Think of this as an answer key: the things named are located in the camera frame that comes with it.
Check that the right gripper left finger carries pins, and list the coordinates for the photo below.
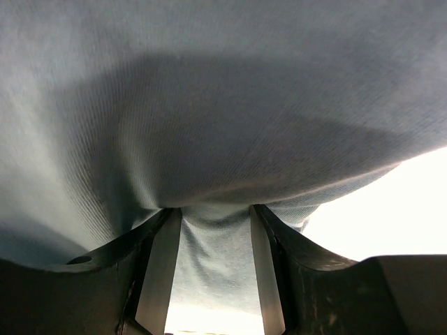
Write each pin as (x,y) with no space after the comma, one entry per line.
(122,287)

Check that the grey-blue t shirt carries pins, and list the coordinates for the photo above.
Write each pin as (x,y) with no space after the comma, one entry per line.
(112,110)

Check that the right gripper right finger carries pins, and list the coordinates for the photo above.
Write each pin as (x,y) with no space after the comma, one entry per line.
(304,288)

